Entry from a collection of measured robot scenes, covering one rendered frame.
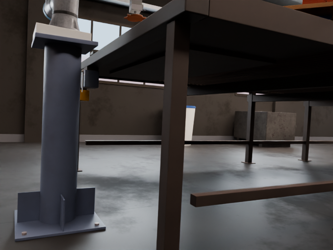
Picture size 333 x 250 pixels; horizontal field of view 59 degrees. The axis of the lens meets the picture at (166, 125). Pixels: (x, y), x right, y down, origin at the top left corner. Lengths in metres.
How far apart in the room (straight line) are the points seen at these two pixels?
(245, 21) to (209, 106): 5.28
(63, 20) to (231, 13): 0.81
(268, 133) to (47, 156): 4.82
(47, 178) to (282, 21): 1.19
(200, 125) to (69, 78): 4.89
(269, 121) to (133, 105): 2.54
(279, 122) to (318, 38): 4.76
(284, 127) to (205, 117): 1.53
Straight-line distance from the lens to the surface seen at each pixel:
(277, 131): 6.00
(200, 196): 1.08
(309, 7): 1.46
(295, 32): 1.22
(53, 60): 1.48
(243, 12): 1.06
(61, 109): 1.45
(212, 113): 6.33
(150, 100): 5.61
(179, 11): 0.96
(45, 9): 1.74
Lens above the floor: 0.56
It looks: 2 degrees down
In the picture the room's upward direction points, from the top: 3 degrees clockwise
